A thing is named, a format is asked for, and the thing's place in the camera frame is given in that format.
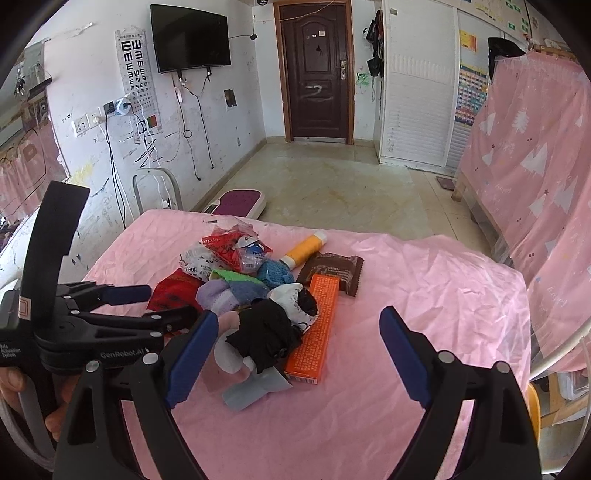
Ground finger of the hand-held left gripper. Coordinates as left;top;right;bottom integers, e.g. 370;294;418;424
56;283;153;319
69;305;200;344

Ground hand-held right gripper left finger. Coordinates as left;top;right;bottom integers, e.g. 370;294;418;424
54;310;220;480

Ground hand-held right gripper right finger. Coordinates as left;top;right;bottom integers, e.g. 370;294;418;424
379;305;541;480

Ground white printed plastic packet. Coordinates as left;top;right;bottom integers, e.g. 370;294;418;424
179;244;222;282

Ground brown foil wrapper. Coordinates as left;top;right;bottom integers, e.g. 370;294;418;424
295;252;365;297

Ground orange plastic basin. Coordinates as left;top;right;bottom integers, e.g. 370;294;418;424
525;382;542;444

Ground person's left hand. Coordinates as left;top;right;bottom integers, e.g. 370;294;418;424
0;364;79;441

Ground plain white sock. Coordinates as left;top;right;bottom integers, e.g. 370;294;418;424
213;314;257;374

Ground red plastic packet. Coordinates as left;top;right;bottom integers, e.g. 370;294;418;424
148;269;208;324

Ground plain pink curtain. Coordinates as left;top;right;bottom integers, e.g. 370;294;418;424
0;134;65;217

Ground purple sock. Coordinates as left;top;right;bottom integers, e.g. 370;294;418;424
196;279;269;315

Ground grey cloth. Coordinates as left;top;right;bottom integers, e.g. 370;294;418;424
223;367;294;411

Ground pink bed sheet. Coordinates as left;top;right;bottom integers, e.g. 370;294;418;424
81;210;532;480

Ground green sock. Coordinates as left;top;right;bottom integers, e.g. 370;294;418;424
209;270;259;283

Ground orange cardboard box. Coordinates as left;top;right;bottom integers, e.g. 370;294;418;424
284;274;340;384

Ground red printed plastic bag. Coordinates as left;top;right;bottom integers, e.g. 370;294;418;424
202;231;245;273

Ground white and black sock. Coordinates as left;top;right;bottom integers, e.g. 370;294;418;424
270;283;320;330

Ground blue knit sock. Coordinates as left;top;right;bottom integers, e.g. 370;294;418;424
257;259;296;289

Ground grey metal chair back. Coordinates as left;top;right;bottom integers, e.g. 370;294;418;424
133;168;183;217

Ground clear bag with blue item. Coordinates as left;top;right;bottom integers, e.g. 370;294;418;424
233;233;273;273

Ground purple bathroom scale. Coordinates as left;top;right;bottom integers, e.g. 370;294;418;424
203;189;267;219

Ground yellow tube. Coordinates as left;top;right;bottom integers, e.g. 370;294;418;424
279;233;328;268

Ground white chair with brown seat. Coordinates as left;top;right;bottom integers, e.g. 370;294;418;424
529;318;591;476

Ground eye chart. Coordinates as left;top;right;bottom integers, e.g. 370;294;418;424
115;28;162;134

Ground pink tree-print bed curtain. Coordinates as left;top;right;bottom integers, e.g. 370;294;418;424
455;48;591;370

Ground white louvered wardrobe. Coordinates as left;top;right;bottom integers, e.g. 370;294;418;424
379;0;490;169

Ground dark brown door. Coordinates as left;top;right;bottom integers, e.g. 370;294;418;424
273;0;354;144

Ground hanging black bags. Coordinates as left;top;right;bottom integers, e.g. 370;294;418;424
364;9;385;78

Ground black garment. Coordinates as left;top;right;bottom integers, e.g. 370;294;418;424
488;38;525;80

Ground wall television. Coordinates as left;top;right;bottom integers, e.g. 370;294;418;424
150;4;232;75

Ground colourful grid wall chart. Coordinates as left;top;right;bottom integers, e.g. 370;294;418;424
455;65;488;126

